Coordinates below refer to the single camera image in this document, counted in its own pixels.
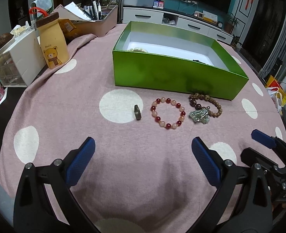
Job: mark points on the bunch of black pens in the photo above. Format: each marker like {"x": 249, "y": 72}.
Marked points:
{"x": 94, "y": 9}

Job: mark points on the white drawer organizer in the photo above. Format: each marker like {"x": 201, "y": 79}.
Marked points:
{"x": 23, "y": 55}

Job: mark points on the green plants on stand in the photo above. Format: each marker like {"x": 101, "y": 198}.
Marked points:
{"x": 107, "y": 2}

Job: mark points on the white green plastic bag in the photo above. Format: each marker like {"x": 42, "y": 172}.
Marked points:
{"x": 43, "y": 4}

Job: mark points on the red blue small display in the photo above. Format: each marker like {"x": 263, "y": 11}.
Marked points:
{"x": 158, "y": 4}

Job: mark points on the grey curtain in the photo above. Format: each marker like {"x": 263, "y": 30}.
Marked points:
{"x": 281, "y": 51}

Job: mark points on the pink polka dot tablecloth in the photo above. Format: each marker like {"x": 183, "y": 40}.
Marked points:
{"x": 133, "y": 150}

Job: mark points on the white red plastic bag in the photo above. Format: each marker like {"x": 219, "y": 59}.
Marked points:
{"x": 277, "y": 94}

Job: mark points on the white papers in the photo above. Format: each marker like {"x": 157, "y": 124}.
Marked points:
{"x": 72, "y": 9}

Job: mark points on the yellow bear bottle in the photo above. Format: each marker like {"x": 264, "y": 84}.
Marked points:
{"x": 53, "y": 43}

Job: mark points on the white television cabinet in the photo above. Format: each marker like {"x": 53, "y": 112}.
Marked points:
{"x": 145, "y": 17}

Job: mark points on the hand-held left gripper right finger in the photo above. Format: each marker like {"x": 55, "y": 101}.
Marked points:
{"x": 206, "y": 162}

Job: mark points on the brown round fruit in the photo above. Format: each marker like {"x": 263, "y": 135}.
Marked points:
{"x": 5, "y": 39}

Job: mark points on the small potted plant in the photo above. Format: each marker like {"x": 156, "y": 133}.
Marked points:
{"x": 235, "y": 43}

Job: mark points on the small black alarm clock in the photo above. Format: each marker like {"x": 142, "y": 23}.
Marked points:
{"x": 220, "y": 24}

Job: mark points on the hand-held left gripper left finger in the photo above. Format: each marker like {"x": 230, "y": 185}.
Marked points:
{"x": 81, "y": 162}

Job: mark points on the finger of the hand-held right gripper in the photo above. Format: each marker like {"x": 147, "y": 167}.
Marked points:
{"x": 259, "y": 156}
{"x": 263, "y": 138}

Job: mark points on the small white device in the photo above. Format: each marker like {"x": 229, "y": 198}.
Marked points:
{"x": 198, "y": 14}

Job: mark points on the green jade pendant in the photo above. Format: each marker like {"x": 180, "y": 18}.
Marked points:
{"x": 198, "y": 115}

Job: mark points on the pink desk tray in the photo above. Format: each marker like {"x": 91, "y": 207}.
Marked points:
{"x": 104, "y": 24}

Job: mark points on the green cardboard box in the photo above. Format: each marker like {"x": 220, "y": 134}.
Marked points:
{"x": 157, "y": 77}

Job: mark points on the cream wrist watch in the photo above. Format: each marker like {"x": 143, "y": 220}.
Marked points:
{"x": 138, "y": 49}

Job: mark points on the tall potted plant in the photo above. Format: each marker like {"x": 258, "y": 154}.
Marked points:
{"x": 230, "y": 24}

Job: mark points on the yellow white desk calendar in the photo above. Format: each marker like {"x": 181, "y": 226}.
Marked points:
{"x": 210, "y": 17}

